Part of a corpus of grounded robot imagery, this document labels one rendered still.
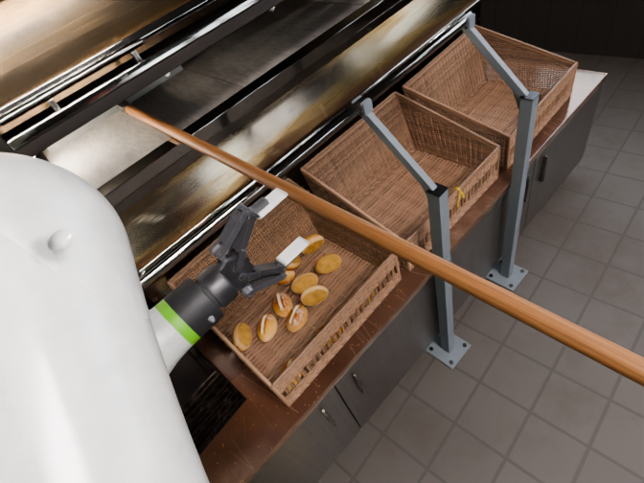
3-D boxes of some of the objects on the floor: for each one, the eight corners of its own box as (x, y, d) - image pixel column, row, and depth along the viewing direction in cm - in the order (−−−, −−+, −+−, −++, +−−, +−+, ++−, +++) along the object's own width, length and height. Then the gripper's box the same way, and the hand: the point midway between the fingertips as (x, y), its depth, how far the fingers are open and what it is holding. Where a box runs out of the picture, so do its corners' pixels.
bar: (297, 441, 166) (121, 282, 81) (469, 243, 207) (471, 3, 122) (351, 501, 147) (195, 378, 62) (528, 271, 188) (581, 8, 103)
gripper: (159, 240, 63) (258, 160, 70) (227, 319, 81) (300, 249, 88) (181, 261, 58) (285, 173, 65) (248, 339, 76) (324, 264, 83)
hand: (289, 220), depth 76 cm, fingers open, 13 cm apart
